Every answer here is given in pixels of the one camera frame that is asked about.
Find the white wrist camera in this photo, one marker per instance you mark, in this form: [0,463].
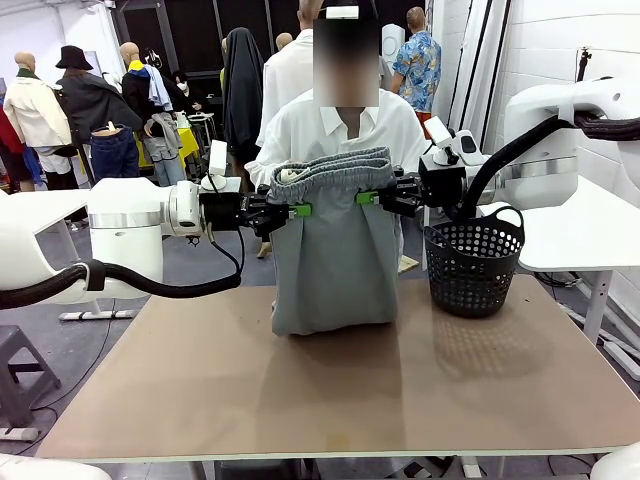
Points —
[440,132]
[218,157]

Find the mannequin in dark cloak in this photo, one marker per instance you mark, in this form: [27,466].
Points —
[242,90]

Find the bystander with face mask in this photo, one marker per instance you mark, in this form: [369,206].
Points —
[192,97]

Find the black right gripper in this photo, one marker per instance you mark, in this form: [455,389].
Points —
[442,187]

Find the figure with black bucket hat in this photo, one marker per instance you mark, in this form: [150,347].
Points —
[90,105]

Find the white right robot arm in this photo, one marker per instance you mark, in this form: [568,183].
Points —
[545,160]

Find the black tripod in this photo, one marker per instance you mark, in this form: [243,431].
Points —
[583,65]

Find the person's right forearm white sleeve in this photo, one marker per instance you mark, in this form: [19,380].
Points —
[257,172]

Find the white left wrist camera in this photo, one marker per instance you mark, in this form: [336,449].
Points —
[218,157]

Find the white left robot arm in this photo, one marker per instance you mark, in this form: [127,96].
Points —
[125,230]

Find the grey training pants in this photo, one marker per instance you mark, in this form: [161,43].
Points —
[335,270]

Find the mannequin in white shirt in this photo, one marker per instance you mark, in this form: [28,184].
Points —
[285,80]

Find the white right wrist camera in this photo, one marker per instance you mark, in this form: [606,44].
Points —
[440,132]

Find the mannequin in floral shirt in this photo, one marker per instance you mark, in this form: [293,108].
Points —
[417,65]

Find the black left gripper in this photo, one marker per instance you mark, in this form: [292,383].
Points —
[225,212]

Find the leaning white panels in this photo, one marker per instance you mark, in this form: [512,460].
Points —
[480,60]

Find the small wooden piece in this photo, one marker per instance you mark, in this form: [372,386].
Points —
[407,265]

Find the yellow tablecloth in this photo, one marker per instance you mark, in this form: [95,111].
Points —
[187,142]

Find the mannequin with yellow blue scarf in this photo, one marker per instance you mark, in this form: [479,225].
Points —
[135,95]

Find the person in white shirt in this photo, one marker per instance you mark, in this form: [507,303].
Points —
[300,135]

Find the mannequin in cream jacket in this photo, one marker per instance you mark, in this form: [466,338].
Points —
[35,115]

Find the grey plastic stool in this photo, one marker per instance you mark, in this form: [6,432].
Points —
[20,345]

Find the red garment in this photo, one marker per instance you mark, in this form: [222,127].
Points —
[7,140]

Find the bare mannequin head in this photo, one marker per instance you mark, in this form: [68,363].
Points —
[284,42]

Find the dark grey perforated basket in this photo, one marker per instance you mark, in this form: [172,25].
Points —
[470,280]

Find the hanging grey jacket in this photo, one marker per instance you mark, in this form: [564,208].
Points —
[162,135]

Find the half mannequin in blue jeans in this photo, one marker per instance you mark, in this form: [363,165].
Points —
[115,155]

